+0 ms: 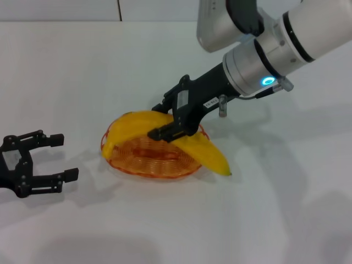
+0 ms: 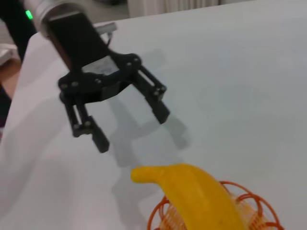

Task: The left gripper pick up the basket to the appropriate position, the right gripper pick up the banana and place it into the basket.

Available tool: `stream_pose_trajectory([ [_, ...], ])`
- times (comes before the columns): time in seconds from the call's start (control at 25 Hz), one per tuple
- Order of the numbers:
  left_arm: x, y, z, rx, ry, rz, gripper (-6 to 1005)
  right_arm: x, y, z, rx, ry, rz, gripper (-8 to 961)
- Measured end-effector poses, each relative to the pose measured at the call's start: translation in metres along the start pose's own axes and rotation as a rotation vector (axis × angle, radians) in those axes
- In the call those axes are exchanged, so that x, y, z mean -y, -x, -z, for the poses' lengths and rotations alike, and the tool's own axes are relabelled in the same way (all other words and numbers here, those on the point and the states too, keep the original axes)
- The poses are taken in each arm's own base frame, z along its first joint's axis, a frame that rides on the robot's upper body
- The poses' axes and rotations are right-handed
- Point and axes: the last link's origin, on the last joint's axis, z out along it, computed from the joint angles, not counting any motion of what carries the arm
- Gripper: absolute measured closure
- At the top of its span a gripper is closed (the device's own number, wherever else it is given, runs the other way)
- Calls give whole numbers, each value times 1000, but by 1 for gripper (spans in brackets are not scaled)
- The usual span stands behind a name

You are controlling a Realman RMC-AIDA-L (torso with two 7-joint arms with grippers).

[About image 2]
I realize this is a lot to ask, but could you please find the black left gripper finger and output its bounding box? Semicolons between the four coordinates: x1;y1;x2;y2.
61;98;111;154
130;65;171;125

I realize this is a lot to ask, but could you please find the pale curtain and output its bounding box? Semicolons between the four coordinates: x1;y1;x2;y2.
128;0;221;18

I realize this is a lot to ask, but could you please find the white background object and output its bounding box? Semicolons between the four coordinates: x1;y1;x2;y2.
0;44;19;65

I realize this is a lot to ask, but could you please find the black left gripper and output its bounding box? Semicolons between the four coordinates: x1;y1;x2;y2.
47;11;142;105

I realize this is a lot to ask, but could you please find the left gripper plug with cable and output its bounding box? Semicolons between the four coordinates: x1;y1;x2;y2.
95;22;118;47

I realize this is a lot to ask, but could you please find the yellow banana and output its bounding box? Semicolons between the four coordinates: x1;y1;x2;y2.
130;162;250;230

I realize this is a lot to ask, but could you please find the orange wire basket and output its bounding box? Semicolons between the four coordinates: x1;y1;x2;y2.
146;181;286;230

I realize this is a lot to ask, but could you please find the black robot torso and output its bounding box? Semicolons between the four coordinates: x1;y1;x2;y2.
0;7;38;63

